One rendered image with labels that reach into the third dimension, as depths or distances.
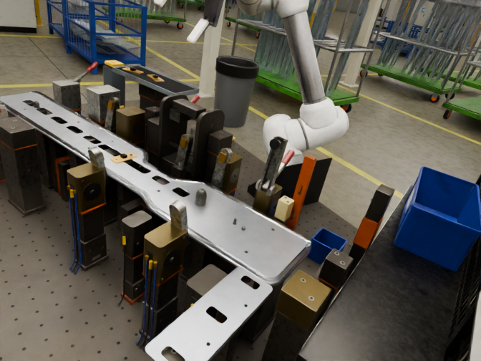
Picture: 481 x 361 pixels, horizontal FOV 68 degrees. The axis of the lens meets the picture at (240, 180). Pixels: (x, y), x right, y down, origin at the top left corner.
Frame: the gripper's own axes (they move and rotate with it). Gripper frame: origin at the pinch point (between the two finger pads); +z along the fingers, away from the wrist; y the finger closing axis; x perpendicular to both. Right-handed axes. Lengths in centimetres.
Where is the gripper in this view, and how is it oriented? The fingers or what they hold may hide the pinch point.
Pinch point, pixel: (177, 21)
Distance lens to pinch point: 100.3
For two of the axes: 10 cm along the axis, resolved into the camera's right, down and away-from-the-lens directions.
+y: -4.6, -3.1, -8.3
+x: 6.7, 4.9, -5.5
